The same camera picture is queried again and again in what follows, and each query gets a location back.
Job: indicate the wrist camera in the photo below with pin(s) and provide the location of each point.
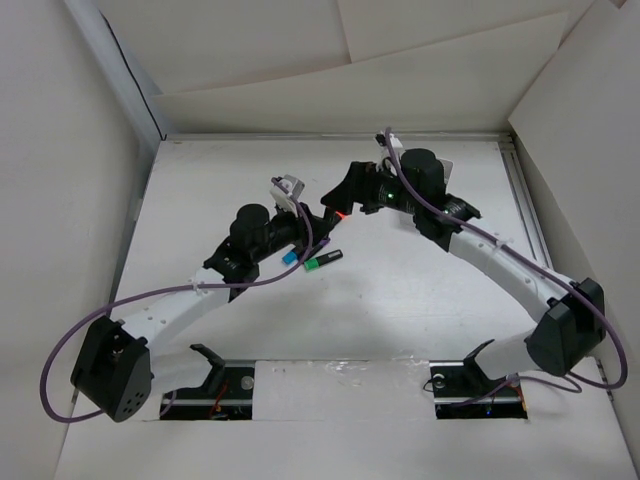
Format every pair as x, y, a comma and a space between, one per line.
285, 191
392, 142

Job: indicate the blue highlighter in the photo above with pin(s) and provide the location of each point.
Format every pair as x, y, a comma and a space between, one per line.
290, 258

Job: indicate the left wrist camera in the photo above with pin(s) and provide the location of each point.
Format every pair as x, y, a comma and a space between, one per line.
285, 191

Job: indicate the white divided container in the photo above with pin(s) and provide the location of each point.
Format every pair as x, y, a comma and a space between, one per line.
448, 168

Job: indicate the aluminium table rail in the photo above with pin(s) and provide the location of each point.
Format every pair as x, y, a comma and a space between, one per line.
551, 239

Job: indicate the green highlighter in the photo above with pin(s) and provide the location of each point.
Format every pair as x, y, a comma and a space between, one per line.
322, 260

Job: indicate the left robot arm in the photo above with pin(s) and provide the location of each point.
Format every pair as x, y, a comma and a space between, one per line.
121, 363

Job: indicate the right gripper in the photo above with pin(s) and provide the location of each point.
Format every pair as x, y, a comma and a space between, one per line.
356, 187

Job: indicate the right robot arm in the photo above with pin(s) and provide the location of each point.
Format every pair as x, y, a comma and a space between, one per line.
568, 314

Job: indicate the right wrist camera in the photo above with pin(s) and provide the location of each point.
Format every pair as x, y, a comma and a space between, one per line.
392, 142

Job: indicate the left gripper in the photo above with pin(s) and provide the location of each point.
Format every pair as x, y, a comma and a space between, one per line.
300, 229

